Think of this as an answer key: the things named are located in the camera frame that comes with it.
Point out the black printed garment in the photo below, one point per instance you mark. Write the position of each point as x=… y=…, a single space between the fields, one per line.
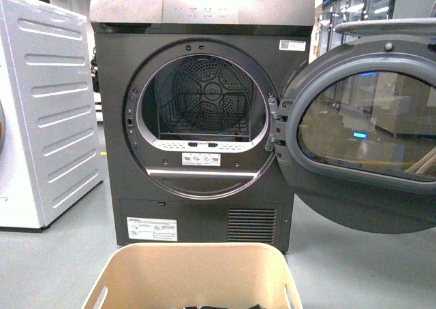
x=222 y=306

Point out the wire drying rack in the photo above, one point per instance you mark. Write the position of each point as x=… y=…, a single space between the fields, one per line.
x=206 y=115

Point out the round dryer door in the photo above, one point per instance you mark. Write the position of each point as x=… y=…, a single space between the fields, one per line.
x=355 y=129

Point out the beige plastic laundry hamper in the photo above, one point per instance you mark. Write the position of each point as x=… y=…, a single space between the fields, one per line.
x=172 y=275

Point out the glass door refrigerator cabinets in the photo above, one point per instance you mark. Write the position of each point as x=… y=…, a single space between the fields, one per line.
x=335 y=12

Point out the white washing machine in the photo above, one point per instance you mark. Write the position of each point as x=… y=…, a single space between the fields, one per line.
x=49 y=138

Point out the dark grey tumble dryer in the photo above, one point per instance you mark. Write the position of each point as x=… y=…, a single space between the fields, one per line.
x=167 y=188

